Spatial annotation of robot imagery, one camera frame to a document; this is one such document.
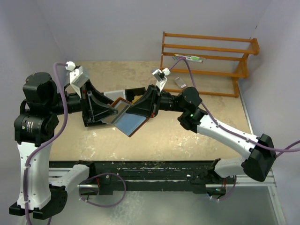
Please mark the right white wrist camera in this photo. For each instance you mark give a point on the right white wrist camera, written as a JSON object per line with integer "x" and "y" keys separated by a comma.
{"x": 161, "y": 77}

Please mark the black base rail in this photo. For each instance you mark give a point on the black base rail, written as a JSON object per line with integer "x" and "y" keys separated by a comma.
{"x": 155, "y": 176}

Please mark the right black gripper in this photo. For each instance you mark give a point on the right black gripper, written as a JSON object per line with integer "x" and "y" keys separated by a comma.
{"x": 148, "y": 104}

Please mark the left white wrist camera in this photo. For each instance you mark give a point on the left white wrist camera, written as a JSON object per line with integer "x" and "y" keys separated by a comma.
{"x": 78, "y": 76}

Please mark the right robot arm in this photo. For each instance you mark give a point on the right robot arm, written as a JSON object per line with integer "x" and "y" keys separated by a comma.
{"x": 256, "y": 157}

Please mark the gold credit card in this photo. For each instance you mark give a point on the gold credit card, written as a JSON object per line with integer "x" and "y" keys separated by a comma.
{"x": 113, "y": 118}

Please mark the black right bin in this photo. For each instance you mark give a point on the black right bin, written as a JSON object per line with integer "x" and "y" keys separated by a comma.
{"x": 130, "y": 94}

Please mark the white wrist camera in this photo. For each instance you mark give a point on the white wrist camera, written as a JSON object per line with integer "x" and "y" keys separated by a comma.
{"x": 78, "y": 76}
{"x": 161, "y": 77}

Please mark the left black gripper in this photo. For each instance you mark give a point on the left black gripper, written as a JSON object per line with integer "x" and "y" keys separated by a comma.
{"x": 95, "y": 105}

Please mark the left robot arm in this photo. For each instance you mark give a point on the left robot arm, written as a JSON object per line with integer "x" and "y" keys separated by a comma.
{"x": 35, "y": 133}

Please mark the orange wooden rack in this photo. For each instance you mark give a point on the orange wooden rack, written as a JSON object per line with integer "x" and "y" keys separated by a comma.
{"x": 225, "y": 57}

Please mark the brown leather card holder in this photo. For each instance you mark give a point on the brown leather card holder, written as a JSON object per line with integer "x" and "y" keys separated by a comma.
{"x": 128, "y": 124}

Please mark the gold credit cards pile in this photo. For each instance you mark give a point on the gold credit cards pile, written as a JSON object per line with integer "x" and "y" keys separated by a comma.
{"x": 136, "y": 98}

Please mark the coloured markers on rack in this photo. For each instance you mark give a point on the coloured markers on rack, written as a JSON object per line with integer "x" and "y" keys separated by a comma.
{"x": 188, "y": 57}

